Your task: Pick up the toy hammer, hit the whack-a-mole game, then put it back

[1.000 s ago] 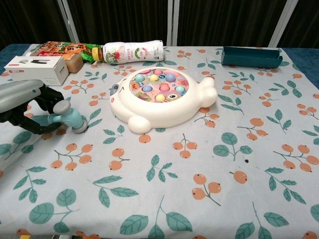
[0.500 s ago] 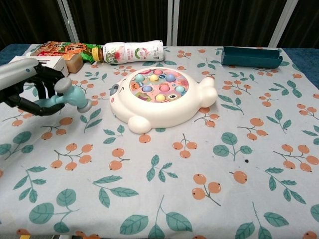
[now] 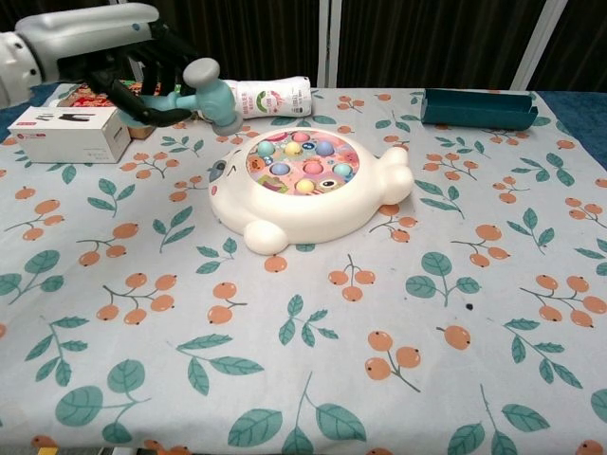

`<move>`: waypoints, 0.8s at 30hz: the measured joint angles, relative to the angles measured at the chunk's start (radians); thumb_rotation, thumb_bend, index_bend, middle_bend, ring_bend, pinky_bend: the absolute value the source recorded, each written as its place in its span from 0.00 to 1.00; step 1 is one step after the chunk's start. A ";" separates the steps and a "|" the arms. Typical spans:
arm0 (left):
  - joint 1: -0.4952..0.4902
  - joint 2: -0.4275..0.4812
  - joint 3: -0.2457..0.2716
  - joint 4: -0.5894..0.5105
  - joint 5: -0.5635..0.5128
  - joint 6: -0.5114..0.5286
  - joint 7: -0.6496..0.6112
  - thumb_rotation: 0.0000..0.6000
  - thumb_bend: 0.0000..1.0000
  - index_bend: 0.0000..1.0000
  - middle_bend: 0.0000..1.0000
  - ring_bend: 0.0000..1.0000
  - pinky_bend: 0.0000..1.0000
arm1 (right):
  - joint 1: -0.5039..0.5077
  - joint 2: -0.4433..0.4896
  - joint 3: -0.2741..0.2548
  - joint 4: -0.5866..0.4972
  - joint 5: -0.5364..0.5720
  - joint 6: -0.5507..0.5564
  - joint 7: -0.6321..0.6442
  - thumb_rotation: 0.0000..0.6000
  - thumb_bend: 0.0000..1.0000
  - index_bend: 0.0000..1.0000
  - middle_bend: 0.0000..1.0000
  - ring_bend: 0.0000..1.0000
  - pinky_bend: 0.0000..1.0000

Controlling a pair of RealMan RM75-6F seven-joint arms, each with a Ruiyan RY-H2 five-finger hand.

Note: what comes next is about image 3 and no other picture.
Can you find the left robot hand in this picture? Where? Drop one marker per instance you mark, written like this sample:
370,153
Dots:
95,33

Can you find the light blue toy hammer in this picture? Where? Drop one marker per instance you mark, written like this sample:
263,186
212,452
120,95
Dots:
213,102

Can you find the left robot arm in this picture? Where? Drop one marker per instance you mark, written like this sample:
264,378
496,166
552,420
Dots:
14,61

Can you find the white whack-a-mole toy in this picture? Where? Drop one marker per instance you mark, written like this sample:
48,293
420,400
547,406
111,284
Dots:
332,213

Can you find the green orange snack bag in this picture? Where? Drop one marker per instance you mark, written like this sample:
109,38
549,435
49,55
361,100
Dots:
90,97

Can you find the white cardboard product box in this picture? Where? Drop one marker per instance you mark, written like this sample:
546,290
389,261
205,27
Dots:
61,137

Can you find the white label drink bottle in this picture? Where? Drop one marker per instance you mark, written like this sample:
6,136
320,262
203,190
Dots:
275,97

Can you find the floral print tablecloth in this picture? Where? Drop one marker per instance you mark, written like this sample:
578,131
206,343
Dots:
303,332

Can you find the dark teal box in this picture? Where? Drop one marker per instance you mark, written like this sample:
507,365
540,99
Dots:
474,111

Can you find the silver partition post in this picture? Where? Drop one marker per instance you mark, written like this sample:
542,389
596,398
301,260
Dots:
538,42
139,71
329,42

